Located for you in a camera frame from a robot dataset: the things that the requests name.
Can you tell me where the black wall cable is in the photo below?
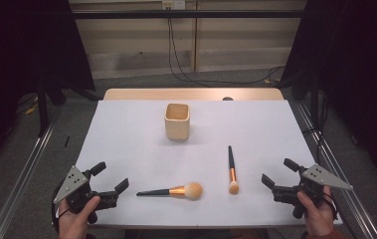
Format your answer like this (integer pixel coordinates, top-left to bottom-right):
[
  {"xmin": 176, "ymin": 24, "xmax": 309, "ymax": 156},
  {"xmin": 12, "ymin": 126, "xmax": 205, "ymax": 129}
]
[
  {"xmin": 167, "ymin": 8, "xmax": 214, "ymax": 89},
  {"xmin": 169, "ymin": 8, "xmax": 286, "ymax": 86}
]

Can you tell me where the left hand-held gripper cable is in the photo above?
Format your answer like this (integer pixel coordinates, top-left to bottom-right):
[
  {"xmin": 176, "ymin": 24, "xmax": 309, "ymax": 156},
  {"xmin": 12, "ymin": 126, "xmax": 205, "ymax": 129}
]
[{"xmin": 50, "ymin": 185, "xmax": 63, "ymax": 233}]

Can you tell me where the large round makeup brush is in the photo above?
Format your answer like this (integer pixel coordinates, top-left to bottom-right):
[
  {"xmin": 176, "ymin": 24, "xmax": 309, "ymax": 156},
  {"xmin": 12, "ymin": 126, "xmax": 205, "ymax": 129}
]
[{"xmin": 135, "ymin": 181, "xmax": 204, "ymax": 201}]

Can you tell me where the black curtain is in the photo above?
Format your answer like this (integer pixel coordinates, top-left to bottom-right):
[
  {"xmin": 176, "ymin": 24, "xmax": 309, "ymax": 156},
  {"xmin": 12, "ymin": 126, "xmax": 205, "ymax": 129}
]
[
  {"xmin": 280, "ymin": 0, "xmax": 377, "ymax": 193},
  {"xmin": 0, "ymin": 0, "xmax": 96, "ymax": 182}
]

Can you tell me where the wooden table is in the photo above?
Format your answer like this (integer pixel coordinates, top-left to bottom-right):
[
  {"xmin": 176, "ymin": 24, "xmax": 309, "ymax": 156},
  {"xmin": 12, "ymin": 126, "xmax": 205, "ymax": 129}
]
[{"xmin": 52, "ymin": 88, "xmax": 343, "ymax": 231}]

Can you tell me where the black stand post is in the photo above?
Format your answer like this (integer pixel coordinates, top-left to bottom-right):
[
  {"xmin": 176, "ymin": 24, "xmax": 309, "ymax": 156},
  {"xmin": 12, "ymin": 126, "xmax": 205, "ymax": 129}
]
[
  {"xmin": 309, "ymin": 71, "xmax": 320, "ymax": 127},
  {"xmin": 36, "ymin": 78, "xmax": 50, "ymax": 137}
]

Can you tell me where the small slim makeup brush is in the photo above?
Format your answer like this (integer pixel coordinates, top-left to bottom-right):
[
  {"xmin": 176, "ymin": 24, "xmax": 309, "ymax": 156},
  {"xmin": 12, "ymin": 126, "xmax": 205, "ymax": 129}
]
[{"xmin": 227, "ymin": 144, "xmax": 240, "ymax": 195}]

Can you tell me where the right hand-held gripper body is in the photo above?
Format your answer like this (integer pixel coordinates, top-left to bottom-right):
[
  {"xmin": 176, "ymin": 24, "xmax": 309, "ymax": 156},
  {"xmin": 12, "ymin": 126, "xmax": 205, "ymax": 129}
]
[{"xmin": 272, "ymin": 163, "xmax": 354, "ymax": 220}]

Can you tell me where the person's right hand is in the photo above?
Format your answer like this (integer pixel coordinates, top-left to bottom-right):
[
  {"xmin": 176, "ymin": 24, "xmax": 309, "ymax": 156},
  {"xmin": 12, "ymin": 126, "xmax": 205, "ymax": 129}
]
[{"xmin": 296, "ymin": 184, "xmax": 338, "ymax": 238}]

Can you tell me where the metal floor rail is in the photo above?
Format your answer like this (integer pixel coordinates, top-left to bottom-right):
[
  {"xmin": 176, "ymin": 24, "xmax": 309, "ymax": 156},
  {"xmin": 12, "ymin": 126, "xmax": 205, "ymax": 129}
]
[
  {"xmin": 0, "ymin": 108, "xmax": 62, "ymax": 239},
  {"xmin": 294, "ymin": 102, "xmax": 377, "ymax": 239}
]

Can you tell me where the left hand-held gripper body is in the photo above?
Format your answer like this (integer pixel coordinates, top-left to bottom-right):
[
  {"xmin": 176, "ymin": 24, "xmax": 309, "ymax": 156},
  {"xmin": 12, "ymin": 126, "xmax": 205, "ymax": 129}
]
[{"xmin": 54, "ymin": 165, "xmax": 120, "ymax": 224}]

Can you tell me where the beige square cup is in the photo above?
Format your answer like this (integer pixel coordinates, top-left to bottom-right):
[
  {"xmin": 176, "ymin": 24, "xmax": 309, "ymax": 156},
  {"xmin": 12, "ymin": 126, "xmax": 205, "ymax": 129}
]
[{"xmin": 164, "ymin": 103, "xmax": 191, "ymax": 141}]

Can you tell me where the white table mat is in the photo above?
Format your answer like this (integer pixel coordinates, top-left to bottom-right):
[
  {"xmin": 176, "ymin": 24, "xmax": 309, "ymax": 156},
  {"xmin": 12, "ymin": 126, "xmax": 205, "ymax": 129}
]
[{"xmin": 52, "ymin": 99, "xmax": 343, "ymax": 228}]

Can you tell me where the black horizontal bar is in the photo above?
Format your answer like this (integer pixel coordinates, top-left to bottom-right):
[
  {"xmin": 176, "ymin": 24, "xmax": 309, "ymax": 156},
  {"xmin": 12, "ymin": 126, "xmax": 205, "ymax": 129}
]
[{"xmin": 71, "ymin": 9, "xmax": 304, "ymax": 20}]

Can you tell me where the hand-held gripper cable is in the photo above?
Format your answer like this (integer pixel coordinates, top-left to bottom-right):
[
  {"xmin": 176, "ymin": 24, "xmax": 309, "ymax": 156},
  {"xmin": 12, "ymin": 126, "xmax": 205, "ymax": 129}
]
[
  {"xmin": 321, "ymin": 191, "xmax": 339, "ymax": 221},
  {"xmin": 50, "ymin": 185, "xmax": 63, "ymax": 233}
]

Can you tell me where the person's left hand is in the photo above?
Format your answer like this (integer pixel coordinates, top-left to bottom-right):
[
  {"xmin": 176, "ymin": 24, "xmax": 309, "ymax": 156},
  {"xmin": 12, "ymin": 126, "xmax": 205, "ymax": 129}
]
[{"xmin": 58, "ymin": 196, "xmax": 101, "ymax": 239}]

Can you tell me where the black floor cable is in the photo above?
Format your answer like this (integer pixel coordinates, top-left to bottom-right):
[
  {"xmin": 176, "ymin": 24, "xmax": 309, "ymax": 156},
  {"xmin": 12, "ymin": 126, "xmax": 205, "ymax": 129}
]
[{"xmin": 301, "ymin": 99, "xmax": 330, "ymax": 164}]

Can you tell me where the right hand-held gripper cable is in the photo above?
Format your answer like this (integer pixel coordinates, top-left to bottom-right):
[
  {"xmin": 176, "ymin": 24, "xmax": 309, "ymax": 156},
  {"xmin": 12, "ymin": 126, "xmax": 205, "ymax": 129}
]
[{"xmin": 321, "ymin": 191, "xmax": 339, "ymax": 221}]

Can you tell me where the white wall socket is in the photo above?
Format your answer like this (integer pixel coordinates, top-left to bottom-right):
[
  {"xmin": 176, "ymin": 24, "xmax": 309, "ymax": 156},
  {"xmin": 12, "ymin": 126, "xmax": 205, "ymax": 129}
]
[{"xmin": 161, "ymin": 0, "xmax": 186, "ymax": 10}]

